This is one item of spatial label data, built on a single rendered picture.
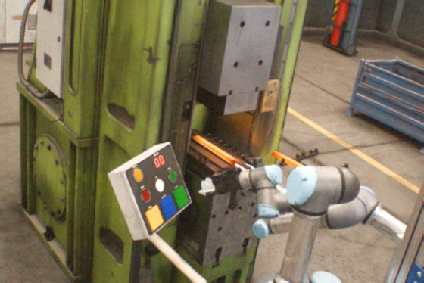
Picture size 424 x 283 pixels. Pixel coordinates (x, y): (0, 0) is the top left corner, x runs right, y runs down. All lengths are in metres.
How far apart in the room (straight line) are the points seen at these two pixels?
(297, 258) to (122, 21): 1.41
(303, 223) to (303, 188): 0.14
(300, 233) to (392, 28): 10.25
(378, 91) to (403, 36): 5.22
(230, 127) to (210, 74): 0.63
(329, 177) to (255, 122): 1.24
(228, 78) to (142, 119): 0.42
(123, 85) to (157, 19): 0.51
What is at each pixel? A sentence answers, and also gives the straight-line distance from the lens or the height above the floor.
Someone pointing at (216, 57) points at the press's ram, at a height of 1.53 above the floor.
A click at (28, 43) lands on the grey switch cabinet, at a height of 0.08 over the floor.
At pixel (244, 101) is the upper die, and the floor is 1.32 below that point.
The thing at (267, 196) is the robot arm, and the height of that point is 1.19.
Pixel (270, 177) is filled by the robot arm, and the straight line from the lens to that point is 1.97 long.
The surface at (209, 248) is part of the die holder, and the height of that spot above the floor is 0.57.
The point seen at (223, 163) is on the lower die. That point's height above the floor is 0.99.
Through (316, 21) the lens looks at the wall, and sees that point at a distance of 10.85.
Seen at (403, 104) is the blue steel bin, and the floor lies 0.41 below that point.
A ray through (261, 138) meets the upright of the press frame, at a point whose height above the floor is 1.02.
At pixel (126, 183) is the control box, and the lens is 1.99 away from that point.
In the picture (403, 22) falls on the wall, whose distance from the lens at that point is 11.61.
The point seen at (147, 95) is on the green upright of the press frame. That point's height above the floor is 1.34.
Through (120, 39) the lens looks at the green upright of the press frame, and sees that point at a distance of 2.59.
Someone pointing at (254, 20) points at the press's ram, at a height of 1.70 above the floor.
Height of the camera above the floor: 2.14
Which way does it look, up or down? 24 degrees down
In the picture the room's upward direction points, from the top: 9 degrees clockwise
